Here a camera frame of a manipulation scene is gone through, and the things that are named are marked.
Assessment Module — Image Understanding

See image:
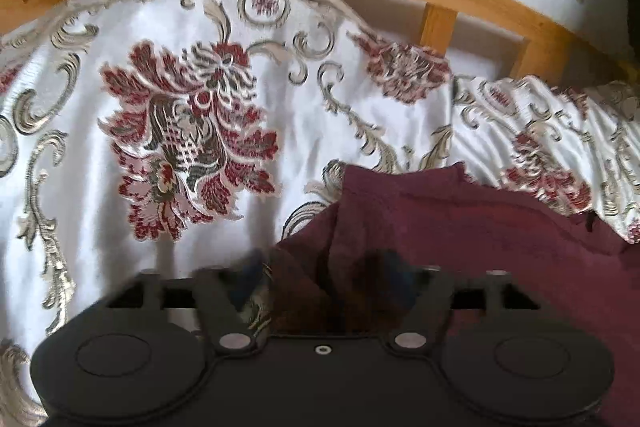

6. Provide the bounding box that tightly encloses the maroon long-sleeve shirt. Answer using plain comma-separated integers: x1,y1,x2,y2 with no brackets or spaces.
269,165,639,426

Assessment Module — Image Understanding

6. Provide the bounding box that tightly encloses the floral white bedspread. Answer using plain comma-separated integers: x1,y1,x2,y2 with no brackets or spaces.
1,0,639,426

